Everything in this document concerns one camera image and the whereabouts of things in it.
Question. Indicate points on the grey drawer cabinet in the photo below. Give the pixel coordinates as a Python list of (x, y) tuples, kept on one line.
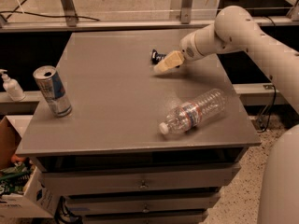
[(108, 158)]

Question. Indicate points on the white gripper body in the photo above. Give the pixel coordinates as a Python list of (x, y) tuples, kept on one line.
[(188, 48)]

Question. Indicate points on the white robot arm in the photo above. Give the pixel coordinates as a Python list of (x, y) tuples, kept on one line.
[(233, 30)]

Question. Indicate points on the white pump sanitizer bottle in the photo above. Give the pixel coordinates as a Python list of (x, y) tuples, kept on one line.
[(12, 87)]

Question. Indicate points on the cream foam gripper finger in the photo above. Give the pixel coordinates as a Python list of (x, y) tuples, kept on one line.
[(171, 60)]

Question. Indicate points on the red bull can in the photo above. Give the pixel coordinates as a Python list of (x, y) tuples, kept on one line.
[(52, 88)]

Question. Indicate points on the grey metal frame rail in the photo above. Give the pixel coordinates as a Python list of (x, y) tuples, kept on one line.
[(99, 15)]

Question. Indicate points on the green snack packets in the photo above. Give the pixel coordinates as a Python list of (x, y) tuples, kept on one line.
[(13, 179)]

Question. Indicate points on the clear plastic water bottle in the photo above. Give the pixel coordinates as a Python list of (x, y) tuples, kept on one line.
[(191, 113)]

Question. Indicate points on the white cardboard box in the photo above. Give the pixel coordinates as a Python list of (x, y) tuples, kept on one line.
[(23, 195)]

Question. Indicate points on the dark blue rxbar wrapper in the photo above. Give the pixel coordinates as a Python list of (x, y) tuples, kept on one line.
[(156, 56)]

